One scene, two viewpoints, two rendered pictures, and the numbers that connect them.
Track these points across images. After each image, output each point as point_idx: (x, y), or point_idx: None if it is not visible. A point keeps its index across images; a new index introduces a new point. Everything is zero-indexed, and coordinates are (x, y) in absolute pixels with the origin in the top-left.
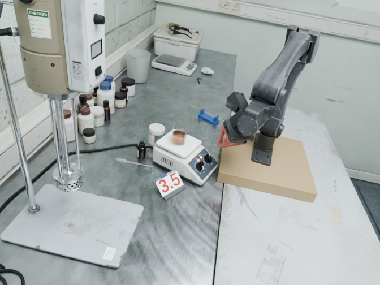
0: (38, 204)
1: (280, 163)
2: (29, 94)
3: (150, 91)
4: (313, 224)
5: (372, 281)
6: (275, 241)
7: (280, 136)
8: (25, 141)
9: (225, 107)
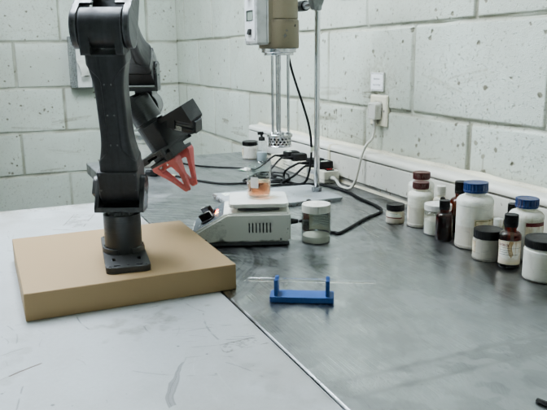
0: (316, 188)
1: (80, 249)
2: (447, 141)
3: (534, 301)
4: None
5: None
6: (77, 228)
7: (86, 284)
8: (402, 176)
9: (308, 348)
